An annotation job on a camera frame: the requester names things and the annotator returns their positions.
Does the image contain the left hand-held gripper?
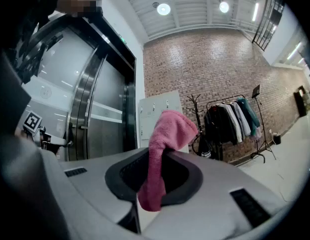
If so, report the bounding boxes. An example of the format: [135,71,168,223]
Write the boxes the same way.
[21,110,74,150]

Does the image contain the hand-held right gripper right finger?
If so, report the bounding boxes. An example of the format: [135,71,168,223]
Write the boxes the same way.
[142,150,288,240]

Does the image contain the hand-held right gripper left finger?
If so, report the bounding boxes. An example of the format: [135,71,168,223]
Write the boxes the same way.
[39,147,151,235]

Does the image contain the red cleaning cloth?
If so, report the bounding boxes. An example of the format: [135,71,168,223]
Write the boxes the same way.
[136,109,199,212]

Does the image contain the glass door with frosted band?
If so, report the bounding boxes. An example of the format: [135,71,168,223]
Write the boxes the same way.
[21,26,101,163]
[88,55,128,160]

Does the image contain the black hanging bag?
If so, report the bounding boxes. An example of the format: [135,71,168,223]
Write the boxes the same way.
[192,131,222,161]

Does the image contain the row of hanging jackets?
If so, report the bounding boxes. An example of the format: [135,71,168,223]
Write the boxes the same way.
[203,96,263,146]

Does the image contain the black tree coat stand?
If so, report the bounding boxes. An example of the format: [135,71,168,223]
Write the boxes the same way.
[186,93,205,157]

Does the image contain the grey metal locker cabinet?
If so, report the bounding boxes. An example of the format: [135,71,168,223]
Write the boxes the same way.
[138,90,190,155]

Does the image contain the black tripod music stand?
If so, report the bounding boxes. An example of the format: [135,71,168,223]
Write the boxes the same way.
[250,84,277,161]

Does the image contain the long tube ceiling lamp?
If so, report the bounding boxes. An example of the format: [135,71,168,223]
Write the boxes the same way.
[286,41,302,61]
[252,2,260,22]

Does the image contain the round ceiling lamp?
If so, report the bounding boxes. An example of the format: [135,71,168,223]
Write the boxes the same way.
[156,2,172,17]
[218,0,230,14]

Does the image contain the black framed window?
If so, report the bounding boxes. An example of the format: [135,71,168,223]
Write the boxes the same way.
[251,0,287,52]

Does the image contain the black clothes rail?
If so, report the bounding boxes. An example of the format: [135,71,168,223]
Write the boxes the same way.
[204,93,266,164]

